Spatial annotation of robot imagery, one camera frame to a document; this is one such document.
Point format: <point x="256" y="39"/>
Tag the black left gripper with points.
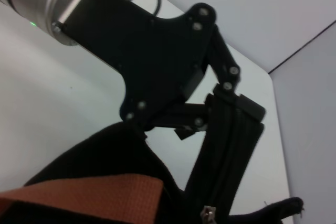
<point x="152" y="56"/>

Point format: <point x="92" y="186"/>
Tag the silver zipper pull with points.
<point x="208" y="214"/>

